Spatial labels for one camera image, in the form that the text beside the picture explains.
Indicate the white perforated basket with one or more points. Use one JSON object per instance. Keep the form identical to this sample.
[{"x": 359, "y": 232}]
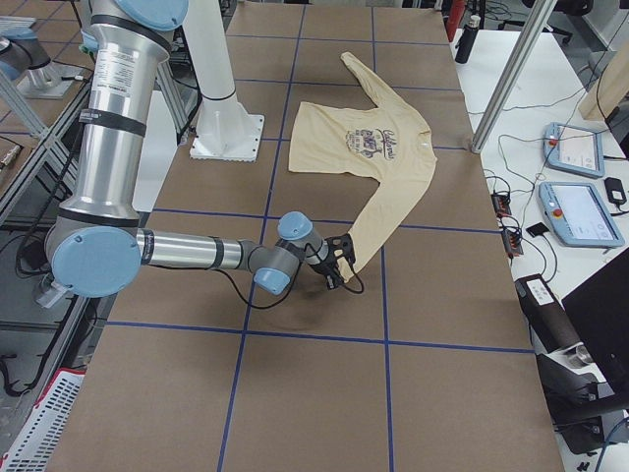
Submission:
[{"x": 39, "y": 436}]

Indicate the orange circuit board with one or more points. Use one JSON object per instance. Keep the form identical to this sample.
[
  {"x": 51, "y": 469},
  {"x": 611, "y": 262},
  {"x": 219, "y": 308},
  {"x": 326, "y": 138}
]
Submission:
[
  {"x": 501, "y": 204},
  {"x": 512, "y": 242}
]

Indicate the near orange circuit board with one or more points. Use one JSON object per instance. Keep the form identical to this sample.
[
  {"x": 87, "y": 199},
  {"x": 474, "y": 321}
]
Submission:
[{"x": 512, "y": 242}]

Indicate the near blue teach pendant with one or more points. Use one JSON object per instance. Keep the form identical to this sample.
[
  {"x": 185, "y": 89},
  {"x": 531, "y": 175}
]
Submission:
[{"x": 577, "y": 215}]

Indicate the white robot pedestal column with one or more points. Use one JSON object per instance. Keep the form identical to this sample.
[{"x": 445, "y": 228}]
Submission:
[{"x": 225, "y": 130}]

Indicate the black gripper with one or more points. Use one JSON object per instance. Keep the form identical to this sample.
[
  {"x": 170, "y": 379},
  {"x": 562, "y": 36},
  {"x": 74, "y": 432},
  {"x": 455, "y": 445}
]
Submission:
[{"x": 324, "y": 269}]

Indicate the black water bottle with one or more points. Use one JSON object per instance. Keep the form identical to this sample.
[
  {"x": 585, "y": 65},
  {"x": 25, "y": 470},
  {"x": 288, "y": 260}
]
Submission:
[{"x": 467, "y": 39}]

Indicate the aluminium frame post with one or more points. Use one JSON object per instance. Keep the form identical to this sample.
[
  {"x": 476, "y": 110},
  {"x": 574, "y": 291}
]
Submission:
[{"x": 514, "y": 66}]

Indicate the far orange circuit board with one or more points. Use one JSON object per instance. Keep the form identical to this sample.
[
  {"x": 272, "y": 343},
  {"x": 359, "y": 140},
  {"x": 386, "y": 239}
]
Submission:
[{"x": 501, "y": 204}]

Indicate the black monitor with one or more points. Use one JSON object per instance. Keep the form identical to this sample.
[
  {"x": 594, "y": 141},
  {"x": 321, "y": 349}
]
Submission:
[{"x": 598, "y": 310}]

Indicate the black small square pad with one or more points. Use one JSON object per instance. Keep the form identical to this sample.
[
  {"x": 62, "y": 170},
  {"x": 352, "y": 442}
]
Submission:
[{"x": 537, "y": 229}]

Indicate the cream long-sleeve graphic shirt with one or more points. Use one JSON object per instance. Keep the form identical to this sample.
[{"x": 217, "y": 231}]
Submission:
[{"x": 390, "y": 143}]

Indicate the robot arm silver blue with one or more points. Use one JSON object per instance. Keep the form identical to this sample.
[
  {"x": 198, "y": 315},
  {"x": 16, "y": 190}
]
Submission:
[{"x": 97, "y": 247}]

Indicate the far blue teach pendant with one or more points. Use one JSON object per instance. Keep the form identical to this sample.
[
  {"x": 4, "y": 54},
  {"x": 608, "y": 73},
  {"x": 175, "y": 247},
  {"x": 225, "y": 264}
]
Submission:
[{"x": 573, "y": 149}]

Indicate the black power adapter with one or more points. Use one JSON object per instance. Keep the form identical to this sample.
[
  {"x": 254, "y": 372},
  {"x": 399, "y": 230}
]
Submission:
[{"x": 615, "y": 191}]

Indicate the blue teach pendant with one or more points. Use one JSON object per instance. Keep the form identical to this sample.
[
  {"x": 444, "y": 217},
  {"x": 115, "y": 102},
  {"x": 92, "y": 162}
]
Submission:
[
  {"x": 573, "y": 149},
  {"x": 577, "y": 215}
]

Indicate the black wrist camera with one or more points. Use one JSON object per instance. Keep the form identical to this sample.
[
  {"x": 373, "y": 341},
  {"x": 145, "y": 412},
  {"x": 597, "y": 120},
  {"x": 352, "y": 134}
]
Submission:
[{"x": 341, "y": 247}]

